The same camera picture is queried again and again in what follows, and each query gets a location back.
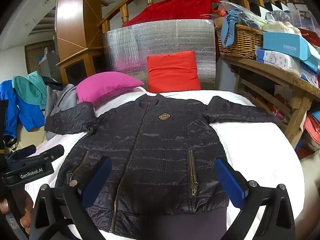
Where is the coral pink bag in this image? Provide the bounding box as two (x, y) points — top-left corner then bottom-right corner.
(304, 114), (320, 150)

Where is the wooden bench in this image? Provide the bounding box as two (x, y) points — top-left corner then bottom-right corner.
(220, 54), (320, 149)

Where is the black puffer jacket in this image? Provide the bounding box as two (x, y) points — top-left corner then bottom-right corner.
(44, 93), (275, 233)

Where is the grey coat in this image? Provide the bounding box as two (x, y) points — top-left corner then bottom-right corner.
(44, 84), (78, 142)

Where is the blue jacket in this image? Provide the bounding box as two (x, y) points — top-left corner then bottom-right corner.
(0, 79), (45, 140)

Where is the wooden lattice door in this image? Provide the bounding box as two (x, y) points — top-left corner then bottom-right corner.
(25, 42), (56, 80)

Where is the wicker basket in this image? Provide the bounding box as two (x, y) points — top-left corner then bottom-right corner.
(215, 24), (264, 60)

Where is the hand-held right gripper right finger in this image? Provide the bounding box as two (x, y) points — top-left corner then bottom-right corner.
(214, 158), (297, 240)

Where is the wooden cabinet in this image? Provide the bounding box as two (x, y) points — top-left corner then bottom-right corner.
(54, 0), (105, 85)

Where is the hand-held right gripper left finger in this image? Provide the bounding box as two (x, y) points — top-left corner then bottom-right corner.
(29, 156), (113, 240)

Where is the white shopping bag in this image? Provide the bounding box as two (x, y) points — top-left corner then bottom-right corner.
(287, 2), (317, 29)

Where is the white fluffy cloth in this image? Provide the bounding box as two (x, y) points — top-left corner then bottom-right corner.
(262, 21), (301, 35)

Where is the white printed package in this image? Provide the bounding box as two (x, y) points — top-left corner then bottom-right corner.
(255, 49), (303, 77)

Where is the white fleece blanket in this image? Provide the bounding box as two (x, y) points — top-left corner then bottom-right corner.
(24, 85), (304, 240)

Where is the person's left hand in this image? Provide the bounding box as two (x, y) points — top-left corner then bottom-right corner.
(0, 190), (35, 234)

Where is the red cloth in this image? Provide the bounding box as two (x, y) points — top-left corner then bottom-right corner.
(122, 0), (220, 28)

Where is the pink pillow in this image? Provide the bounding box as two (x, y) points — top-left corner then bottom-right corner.
(76, 71), (145, 105)

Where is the teal shirt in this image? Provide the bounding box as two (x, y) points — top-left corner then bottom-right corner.
(12, 71), (48, 110)

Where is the red pillow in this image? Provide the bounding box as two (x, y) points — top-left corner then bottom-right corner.
(146, 50), (202, 92)

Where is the blue cardboard box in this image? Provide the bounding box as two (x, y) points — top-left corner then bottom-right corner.
(262, 31), (320, 72)

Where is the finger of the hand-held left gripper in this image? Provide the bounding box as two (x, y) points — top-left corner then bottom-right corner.
(10, 144), (37, 159)
(32, 147), (65, 161)

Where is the light blue cloth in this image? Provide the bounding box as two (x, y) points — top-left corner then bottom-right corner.
(221, 9), (260, 47)

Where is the silver foil insulation mat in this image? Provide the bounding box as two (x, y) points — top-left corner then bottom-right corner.
(103, 19), (217, 93)

